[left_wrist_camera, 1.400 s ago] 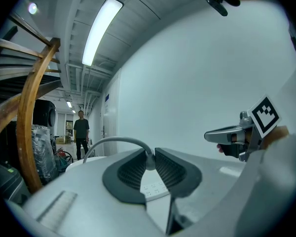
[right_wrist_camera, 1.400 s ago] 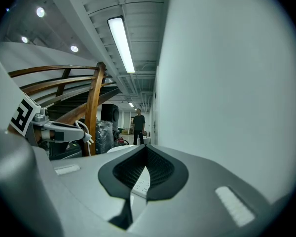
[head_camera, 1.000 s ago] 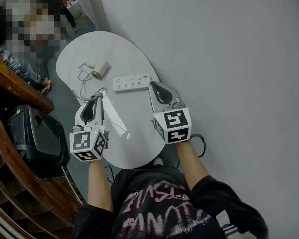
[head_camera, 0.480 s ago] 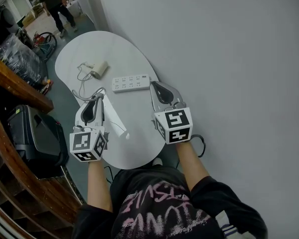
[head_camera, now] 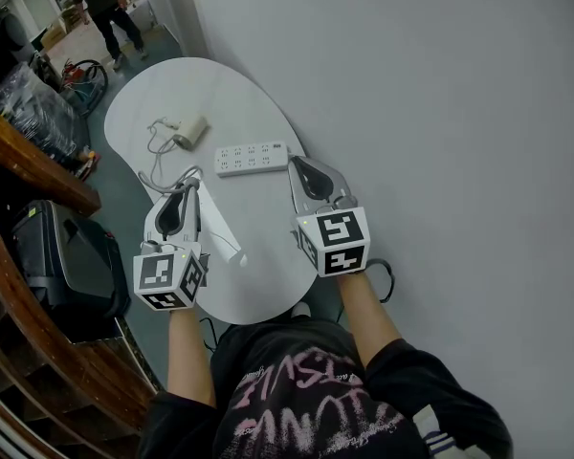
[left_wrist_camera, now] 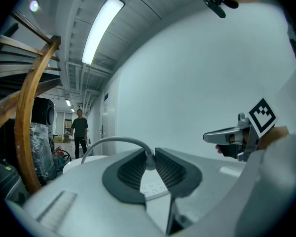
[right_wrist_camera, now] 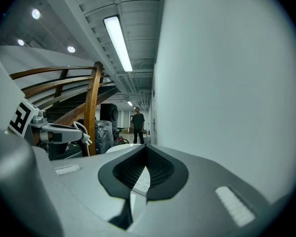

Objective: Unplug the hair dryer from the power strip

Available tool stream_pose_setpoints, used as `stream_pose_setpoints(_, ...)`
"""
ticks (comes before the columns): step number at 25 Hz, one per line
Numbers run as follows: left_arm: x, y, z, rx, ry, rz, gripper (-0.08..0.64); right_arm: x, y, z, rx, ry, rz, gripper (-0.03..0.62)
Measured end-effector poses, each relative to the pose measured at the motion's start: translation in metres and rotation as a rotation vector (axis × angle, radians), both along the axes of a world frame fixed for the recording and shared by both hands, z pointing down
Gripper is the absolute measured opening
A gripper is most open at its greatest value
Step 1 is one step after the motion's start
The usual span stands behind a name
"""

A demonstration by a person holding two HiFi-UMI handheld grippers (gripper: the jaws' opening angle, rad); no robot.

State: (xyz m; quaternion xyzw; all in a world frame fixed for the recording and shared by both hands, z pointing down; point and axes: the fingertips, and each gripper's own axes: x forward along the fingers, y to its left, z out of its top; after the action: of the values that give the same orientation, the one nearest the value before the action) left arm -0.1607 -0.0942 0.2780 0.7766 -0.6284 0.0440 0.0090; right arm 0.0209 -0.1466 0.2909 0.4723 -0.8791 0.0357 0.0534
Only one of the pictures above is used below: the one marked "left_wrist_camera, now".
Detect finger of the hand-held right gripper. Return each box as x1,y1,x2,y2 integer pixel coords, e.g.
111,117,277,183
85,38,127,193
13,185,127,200
203,126,244,146

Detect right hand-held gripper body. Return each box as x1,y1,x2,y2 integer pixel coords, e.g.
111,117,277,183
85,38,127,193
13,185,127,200
221,97,278,162

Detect black printer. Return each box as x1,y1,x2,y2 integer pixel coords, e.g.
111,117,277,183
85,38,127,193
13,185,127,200
0,160,28,202

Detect white door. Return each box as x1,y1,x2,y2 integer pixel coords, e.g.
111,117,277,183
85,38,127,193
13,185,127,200
100,82,118,155

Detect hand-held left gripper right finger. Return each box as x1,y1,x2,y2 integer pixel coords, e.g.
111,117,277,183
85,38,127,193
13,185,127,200
154,147,247,224

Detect long ceiling lamp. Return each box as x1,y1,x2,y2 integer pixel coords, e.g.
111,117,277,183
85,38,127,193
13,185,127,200
81,0,125,65

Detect white charger with cable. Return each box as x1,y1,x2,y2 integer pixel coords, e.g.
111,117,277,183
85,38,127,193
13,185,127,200
80,136,153,164

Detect person's right forearm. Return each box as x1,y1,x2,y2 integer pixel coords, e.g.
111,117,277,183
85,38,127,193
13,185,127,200
258,126,290,151

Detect white power strip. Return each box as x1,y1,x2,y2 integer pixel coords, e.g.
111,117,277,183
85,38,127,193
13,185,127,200
140,180,171,201

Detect plastic-wrapped dark bundle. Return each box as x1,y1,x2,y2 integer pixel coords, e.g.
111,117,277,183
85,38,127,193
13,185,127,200
29,122,57,180

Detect black head-mounted camera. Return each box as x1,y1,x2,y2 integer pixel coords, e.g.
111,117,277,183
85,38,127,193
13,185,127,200
202,0,227,19

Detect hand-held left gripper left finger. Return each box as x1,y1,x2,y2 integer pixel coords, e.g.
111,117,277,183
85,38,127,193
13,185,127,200
22,148,167,237

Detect red tool and cable pile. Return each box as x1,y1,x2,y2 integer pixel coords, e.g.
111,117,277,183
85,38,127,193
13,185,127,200
53,146,72,163

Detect black round-window appliance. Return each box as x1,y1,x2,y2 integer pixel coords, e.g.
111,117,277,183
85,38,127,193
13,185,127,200
31,97,56,133

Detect white ceiling pipes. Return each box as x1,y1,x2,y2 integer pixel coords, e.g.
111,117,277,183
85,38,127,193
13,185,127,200
65,62,114,116

